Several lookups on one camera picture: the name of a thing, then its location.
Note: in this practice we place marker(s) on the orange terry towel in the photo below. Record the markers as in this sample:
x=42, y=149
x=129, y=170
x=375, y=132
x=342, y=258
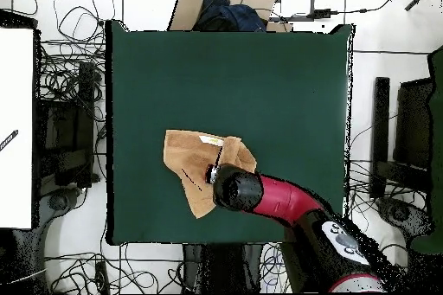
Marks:
x=187, y=160

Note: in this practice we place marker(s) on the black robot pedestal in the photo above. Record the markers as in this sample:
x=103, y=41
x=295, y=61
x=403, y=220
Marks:
x=221, y=267

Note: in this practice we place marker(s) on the black striped stick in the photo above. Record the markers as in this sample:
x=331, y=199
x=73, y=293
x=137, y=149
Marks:
x=8, y=140

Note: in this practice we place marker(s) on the dark green table cloth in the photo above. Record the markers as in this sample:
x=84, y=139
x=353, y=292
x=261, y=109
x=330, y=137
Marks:
x=207, y=77

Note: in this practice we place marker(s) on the grey caster base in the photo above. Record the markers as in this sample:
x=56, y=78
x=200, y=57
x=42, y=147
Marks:
x=401, y=213

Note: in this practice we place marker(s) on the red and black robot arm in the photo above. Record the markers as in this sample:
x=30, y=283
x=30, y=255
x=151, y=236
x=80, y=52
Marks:
x=283, y=201

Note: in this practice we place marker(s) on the black power strip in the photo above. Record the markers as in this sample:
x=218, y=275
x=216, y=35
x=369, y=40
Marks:
x=102, y=277

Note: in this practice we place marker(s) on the brown cardboard box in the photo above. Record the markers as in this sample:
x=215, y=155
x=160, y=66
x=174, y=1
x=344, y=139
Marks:
x=187, y=11

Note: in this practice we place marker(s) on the black frame stand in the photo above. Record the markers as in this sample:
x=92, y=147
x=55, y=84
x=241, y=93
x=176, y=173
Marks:
x=84, y=118

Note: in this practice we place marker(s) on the dark blue garment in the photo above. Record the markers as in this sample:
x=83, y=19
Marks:
x=235, y=16

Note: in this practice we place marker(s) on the black power adapter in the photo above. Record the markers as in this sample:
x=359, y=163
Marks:
x=320, y=13

